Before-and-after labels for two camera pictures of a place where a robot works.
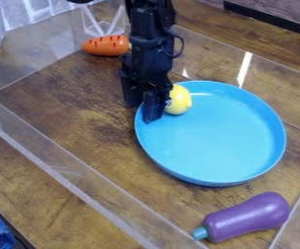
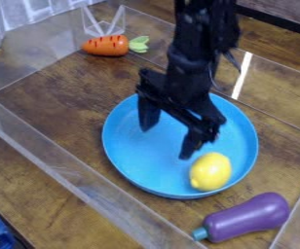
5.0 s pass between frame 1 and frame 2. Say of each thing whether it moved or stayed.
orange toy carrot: stayed
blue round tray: moved
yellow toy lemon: moved
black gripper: moved
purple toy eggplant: stayed
